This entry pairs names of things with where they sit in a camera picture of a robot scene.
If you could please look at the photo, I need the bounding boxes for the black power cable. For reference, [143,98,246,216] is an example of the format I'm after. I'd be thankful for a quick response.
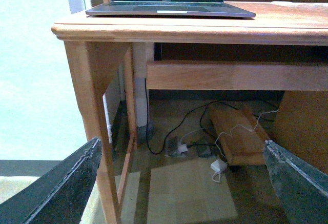
[144,77,276,155]

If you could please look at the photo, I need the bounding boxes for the white charger cable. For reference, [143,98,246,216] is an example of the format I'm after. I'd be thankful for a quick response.
[179,108,279,163]

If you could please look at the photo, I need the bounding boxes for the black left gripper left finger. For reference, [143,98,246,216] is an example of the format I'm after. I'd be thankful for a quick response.
[1,137,102,223]

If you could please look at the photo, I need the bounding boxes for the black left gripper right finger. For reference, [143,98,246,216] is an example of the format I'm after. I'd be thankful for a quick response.
[263,140,327,223]

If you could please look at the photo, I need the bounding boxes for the wooden keyboard tray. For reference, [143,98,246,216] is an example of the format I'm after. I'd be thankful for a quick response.
[147,61,327,91]

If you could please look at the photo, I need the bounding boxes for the wooden desk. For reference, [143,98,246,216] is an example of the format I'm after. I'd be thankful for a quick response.
[51,0,327,223]

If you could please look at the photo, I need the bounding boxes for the white power adapter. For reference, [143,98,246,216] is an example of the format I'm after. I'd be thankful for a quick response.
[210,159,228,183]

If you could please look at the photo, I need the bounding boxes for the floor power outlet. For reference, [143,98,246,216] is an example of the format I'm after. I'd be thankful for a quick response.
[165,137,216,158]

